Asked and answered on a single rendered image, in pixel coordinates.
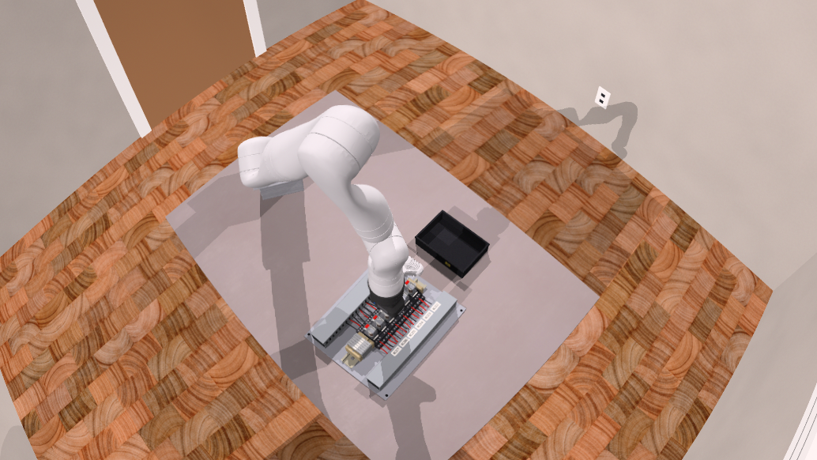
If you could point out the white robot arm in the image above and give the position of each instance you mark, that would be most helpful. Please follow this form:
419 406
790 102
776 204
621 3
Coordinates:
332 154

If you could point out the black rectangular tray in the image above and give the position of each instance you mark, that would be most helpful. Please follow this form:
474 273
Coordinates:
452 244

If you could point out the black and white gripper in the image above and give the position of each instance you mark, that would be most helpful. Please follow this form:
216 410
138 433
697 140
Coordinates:
390 298

